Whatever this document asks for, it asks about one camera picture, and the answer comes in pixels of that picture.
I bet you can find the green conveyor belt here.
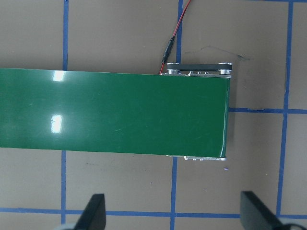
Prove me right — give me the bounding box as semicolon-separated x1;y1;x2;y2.
0;61;234;161

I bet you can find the red black conveyor cable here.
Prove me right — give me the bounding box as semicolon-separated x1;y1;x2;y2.
159;0;193;75

